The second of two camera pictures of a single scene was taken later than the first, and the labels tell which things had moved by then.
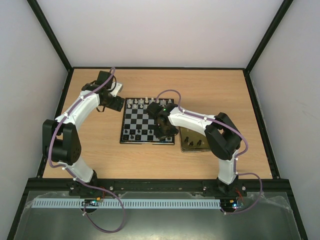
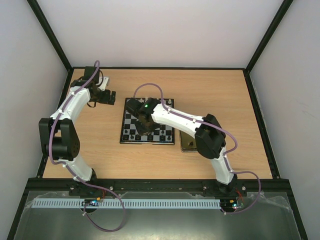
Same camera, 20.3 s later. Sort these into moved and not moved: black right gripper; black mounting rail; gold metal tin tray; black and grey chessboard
Moved: black right gripper
Not moved: black and grey chessboard; black mounting rail; gold metal tin tray
